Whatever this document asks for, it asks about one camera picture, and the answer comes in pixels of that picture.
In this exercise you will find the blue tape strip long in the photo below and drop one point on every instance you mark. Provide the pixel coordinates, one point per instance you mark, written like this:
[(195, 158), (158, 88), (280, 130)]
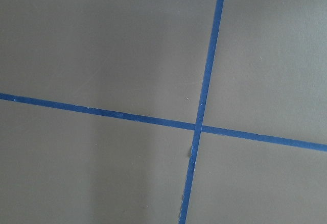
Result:
[(164, 122)]

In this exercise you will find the blue tape strip crossing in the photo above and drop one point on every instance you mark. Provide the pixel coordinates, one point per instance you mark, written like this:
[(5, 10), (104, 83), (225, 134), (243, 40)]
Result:
[(201, 111)]

